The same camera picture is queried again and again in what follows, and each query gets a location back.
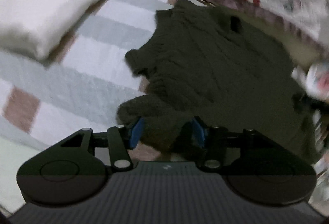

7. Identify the checked pastel bed sheet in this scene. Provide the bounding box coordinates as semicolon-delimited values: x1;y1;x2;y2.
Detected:
1;0;177;214

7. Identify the dark green knit sweater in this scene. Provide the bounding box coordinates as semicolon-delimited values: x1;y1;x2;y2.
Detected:
117;0;320;164

